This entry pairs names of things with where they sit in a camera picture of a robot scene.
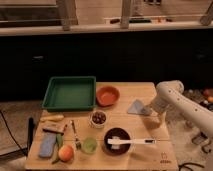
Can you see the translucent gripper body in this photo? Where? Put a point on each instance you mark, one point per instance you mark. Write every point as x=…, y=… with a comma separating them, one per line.
x=152, y=122

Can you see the light blue towel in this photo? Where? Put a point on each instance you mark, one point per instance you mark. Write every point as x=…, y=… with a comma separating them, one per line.
x=137, y=107

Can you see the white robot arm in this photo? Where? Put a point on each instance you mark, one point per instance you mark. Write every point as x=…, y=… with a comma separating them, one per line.
x=170, y=93

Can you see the dark brown bowl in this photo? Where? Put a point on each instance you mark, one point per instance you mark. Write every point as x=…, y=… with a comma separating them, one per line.
x=116, y=133

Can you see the red bowl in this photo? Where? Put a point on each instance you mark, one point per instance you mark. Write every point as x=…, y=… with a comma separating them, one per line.
x=107, y=96

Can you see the white cup of grapes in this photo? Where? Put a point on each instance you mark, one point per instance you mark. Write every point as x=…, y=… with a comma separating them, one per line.
x=98, y=119

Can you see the green plastic cup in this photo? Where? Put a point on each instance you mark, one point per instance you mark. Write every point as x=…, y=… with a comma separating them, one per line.
x=89, y=145

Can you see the silver fork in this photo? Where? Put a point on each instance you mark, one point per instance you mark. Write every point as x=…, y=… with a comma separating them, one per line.
x=77, y=141

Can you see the green plastic tray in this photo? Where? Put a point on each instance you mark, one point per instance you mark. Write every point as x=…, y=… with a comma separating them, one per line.
x=70, y=94

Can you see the orange peach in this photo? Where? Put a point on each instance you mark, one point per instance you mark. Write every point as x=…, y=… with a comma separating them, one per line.
x=66, y=153

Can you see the green pea pod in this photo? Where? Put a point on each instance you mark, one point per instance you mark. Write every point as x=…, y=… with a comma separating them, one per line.
x=59, y=141

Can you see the yellow banana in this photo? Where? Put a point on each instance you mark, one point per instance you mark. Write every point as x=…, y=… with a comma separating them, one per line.
x=52, y=118

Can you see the wooden brush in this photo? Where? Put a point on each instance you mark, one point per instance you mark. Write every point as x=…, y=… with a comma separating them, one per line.
x=54, y=128

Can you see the blue sponge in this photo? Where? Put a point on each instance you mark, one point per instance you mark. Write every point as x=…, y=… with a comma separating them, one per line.
x=47, y=145

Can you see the white spatula black handle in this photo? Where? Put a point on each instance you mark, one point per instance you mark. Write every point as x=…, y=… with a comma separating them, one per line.
x=132, y=141

